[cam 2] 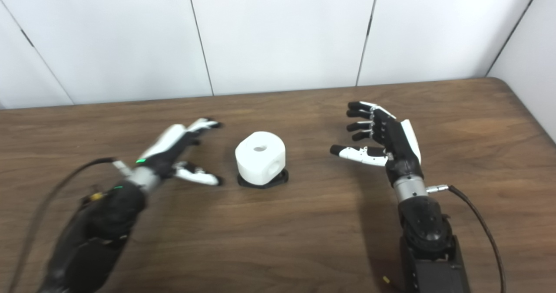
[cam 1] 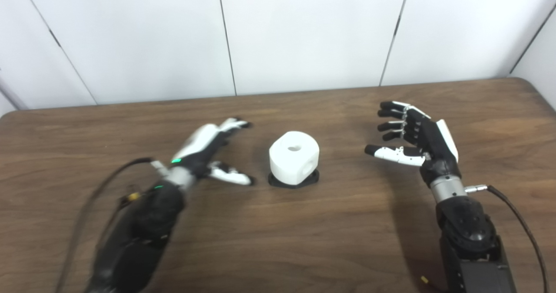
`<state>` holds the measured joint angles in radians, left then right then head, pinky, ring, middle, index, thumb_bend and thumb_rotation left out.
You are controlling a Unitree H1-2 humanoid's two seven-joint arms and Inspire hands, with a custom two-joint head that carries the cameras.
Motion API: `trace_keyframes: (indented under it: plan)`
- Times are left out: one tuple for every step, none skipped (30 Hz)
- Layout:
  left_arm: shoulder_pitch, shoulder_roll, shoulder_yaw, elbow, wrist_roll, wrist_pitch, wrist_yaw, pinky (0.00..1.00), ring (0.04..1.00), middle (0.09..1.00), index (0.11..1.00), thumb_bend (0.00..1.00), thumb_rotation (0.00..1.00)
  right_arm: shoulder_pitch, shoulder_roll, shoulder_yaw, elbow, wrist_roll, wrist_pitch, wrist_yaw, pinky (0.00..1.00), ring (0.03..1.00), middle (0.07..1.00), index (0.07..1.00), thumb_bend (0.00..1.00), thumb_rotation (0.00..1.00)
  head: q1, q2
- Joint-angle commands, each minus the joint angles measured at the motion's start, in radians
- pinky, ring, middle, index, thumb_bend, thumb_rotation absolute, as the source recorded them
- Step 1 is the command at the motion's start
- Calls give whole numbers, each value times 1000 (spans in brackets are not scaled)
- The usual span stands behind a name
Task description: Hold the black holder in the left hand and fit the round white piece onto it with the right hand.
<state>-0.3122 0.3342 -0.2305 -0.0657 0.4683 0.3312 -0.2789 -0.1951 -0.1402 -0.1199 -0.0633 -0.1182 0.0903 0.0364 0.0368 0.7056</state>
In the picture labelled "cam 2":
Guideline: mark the black flanged holder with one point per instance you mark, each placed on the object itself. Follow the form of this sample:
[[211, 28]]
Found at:
[[281, 179]]

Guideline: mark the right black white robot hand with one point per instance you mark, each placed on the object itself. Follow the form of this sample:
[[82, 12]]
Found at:
[[399, 149]]

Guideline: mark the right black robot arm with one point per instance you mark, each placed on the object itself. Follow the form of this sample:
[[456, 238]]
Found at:
[[428, 232]]

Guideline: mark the round white piece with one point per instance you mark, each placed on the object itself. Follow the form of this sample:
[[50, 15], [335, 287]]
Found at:
[[256, 165]]

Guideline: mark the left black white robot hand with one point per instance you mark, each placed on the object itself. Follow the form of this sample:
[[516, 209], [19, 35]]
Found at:
[[169, 149]]

